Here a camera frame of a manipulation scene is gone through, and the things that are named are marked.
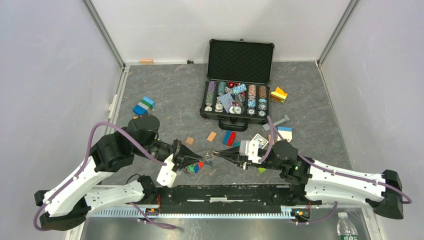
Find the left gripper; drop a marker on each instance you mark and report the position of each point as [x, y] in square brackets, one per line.
[184, 162]

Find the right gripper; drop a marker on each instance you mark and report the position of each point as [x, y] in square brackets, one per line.
[232, 154]

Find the blue key tag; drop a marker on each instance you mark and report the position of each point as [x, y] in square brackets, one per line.
[197, 168]

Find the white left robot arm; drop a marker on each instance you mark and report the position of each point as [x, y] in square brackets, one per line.
[71, 202]

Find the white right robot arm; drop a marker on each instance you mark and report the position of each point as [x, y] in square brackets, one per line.
[312, 181]

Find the small wooden cube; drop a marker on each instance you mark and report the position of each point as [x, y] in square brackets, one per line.
[190, 141]

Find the blue red brick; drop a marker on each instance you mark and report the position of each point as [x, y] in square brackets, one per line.
[229, 138]

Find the green cube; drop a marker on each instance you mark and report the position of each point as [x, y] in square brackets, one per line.
[261, 170]

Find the blue playing card box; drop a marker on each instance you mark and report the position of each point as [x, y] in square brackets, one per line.
[262, 141]

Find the orange flat block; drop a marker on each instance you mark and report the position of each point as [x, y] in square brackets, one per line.
[211, 136]

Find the grey plastic bolt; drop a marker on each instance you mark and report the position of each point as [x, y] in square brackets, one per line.
[266, 127]

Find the blue white brick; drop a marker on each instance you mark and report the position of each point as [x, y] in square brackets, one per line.
[285, 132]

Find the black poker chip case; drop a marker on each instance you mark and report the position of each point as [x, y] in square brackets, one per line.
[236, 91]

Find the blue grey green brick stack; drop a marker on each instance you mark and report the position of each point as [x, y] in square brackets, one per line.
[145, 106]

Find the yellow orange brick pile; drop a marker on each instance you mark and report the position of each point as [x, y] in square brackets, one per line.
[278, 95]

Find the wooden block on ledge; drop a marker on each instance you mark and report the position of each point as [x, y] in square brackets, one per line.
[146, 61]

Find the plastic water bottle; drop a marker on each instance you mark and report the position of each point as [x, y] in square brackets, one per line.
[346, 230]

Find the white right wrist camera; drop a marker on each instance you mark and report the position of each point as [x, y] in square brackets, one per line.
[250, 149]

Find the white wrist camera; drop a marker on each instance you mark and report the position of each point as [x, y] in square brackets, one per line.
[166, 176]
[250, 149]

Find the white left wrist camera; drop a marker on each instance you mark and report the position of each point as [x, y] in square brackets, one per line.
[166, 176]

